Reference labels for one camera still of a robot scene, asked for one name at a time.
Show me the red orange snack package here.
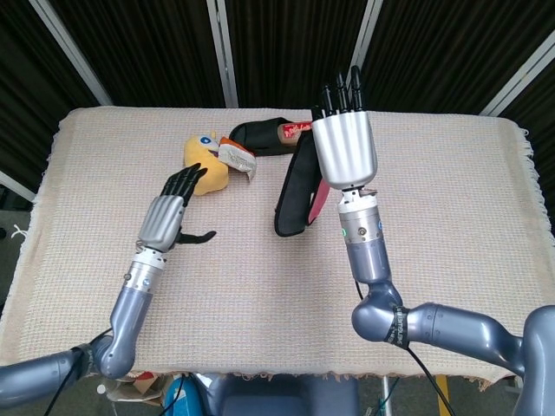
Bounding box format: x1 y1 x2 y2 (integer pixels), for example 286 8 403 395
277 120 314 144

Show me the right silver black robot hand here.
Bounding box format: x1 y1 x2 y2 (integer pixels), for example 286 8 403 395
310 65 377 192

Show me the black slipper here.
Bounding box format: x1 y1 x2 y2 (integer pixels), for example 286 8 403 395
228 117 313 157

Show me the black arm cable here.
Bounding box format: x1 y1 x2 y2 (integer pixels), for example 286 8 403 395
356 280 457 416
42 328 114 416

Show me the white partition post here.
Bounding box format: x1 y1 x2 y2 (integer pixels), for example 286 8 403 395
206 0 239 108
29 0 114 107
0 170 36 203
338 0 385 109
479 32 555 117

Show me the dark pleated curtain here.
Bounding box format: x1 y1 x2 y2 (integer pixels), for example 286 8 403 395
0 0 555 196

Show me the brown cardboard box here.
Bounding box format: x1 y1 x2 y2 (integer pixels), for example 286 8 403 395
97 370 168 407

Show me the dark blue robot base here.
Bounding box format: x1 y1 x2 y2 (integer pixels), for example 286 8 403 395
194 373 361 416

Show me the blue plastic object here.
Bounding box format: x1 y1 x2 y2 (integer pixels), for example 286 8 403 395
163 375 205 416

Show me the beige woven tablecloth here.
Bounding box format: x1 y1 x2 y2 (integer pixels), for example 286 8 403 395
0 106 555 387

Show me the pink cloth black trim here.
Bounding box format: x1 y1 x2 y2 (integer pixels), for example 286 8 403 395
273 125 330 237

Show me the white table leg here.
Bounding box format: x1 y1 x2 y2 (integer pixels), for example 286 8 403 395
380 375 395 416

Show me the green cable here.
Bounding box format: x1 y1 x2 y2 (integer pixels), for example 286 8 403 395
375 376 401 416

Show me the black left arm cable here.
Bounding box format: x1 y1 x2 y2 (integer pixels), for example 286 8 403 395
42 328 114 416

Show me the yellow plush toy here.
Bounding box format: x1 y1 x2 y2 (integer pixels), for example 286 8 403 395
184 131 230 197

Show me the black velcro cable strap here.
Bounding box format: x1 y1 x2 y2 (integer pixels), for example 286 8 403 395
387 304 412 350
72 341 95 376

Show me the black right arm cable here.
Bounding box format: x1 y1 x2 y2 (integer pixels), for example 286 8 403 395
356 280 457 416

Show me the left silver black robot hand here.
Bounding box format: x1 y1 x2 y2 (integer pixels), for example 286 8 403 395
137 162 217 253

